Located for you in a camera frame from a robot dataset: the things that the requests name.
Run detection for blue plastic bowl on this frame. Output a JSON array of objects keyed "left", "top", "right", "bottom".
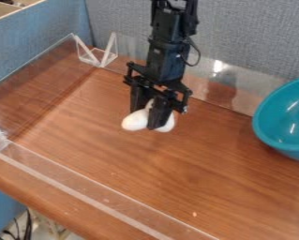
[{"left": 252, "top": 78, "right": 299, "bottom": 161}]

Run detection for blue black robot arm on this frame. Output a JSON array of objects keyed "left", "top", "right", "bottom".
[{"left": 122, "top": 0, "right": 199, "bottom": 132}]

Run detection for blue partition with wooden top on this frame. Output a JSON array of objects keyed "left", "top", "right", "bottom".
[{"left": 0, "top": 0, "right": 91, "bottom": 81}]

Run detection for black cables under table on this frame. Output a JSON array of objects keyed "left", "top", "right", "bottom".
[{"left": 0, "top": 208, "right": 35, "bottom": 240}]

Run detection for clear acrylic left barrier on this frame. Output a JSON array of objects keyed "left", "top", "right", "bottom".
[{"left": 0, "top": 34, "right": 79, "bottom": 139}]

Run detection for white plush mushroom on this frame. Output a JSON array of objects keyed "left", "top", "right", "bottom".
[{"left": 122, "top": 99, "right": 175, "bottom": 132}]

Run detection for clear acrylic corner bracket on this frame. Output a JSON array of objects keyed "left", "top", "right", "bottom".
[{"left": 73, "top": 32, "right": 119, "bottom": 68}]

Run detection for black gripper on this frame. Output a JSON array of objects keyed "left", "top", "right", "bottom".
[{"left": 125, "top": 61, "right": 193, "bottom": 130}]

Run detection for clear acrylic back barrier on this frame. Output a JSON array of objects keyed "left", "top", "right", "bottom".
[{"left": 106, "top": 33, "right": 289, "bottom": 115}]

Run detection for clear acrylic front barrier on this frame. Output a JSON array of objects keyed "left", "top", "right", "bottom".
[{"left": 0, "top": 141, "right": 219, "bottom": 240}]

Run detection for clear acrylic barrier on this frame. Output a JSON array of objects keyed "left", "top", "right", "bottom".
[
  {"left": 0, "top": 34, "right": 79, "bottom": 139},
  {"left": 0, "top": 141, "right": 219, "bottom": 240},
  {"left": 106, "top": 33, "right": 289, "bottom": 115}
]

